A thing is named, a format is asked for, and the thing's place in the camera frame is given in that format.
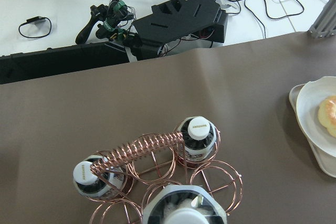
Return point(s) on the white round plate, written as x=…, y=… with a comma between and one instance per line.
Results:
x=307, y=107

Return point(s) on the aluminium frame post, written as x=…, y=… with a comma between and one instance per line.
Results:
x=324, y=26

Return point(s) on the tea bottle far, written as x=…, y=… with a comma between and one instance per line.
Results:
x=88, y=184

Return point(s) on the tea bottle middle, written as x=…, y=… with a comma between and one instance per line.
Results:
x=201, y=141

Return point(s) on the tea bottle white cap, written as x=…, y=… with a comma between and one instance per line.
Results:
x=183, y=204

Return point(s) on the glazed donut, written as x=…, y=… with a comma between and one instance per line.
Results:
x=326, y=114

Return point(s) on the copper wire bottle rack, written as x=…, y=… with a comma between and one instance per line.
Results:
x=151, y=164

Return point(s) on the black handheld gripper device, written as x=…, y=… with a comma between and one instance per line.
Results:
x=111, y=16

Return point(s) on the black plastic platform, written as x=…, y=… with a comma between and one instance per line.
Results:
x=146, y=39

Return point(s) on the cream serving tray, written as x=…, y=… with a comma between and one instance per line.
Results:
x=325, y=161

